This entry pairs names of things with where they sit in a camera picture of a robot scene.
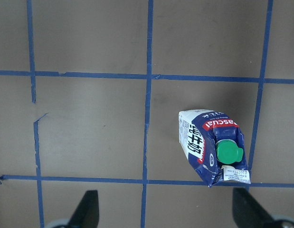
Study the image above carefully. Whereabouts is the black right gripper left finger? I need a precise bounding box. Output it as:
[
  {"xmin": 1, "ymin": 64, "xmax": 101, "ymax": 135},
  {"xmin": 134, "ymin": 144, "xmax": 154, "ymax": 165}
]
[{"xmin": 67, "ymin": 190, "xmax": 99, "ymax": 228}]

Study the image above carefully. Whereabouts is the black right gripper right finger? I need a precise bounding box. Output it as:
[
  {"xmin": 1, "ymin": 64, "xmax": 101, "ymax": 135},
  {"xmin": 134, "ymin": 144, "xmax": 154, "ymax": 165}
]
[{"xmin": 232, "ymin": 188, "xmax": 276, "ymax": 228}]

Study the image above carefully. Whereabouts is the blue white milk carton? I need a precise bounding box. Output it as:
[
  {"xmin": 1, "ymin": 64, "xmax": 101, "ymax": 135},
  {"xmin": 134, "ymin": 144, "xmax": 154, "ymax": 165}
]
[{"xmin": 179, "ymin": 109, "xmax": 251, "ymax": 187}]

